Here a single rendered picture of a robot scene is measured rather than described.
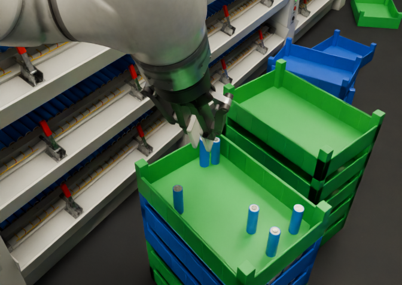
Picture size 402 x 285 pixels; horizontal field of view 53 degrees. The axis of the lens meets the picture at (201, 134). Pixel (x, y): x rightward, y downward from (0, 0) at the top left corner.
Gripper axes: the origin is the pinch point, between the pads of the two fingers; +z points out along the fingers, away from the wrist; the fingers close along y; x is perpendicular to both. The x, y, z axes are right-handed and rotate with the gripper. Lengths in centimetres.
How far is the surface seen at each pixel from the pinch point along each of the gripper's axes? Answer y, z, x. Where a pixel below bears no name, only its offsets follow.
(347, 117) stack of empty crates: 24.0, 27.7, 24.4
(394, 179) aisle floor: 44, 68, 28
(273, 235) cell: 15.3, 6.2, -11.6
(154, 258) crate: -9.9, 32.0, -19.1
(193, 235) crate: 2.8, 6.8, -15.3
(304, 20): 1, 88, 102
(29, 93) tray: -31.9, -3.2, -1.6
